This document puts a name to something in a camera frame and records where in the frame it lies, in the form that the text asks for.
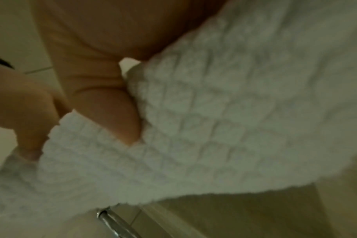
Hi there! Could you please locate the person's right hand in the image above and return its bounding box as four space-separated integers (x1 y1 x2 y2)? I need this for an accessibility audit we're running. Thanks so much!
29 0 232 146

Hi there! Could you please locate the chrome towel holder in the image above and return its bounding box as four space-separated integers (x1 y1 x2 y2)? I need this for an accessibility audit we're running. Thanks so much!
97 205 142 238

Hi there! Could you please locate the person's left hand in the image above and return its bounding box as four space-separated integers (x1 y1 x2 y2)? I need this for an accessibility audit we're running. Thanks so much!
0 68 72 161

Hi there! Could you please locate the white towel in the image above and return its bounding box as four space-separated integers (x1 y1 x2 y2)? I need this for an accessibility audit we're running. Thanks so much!
0 0 357 225

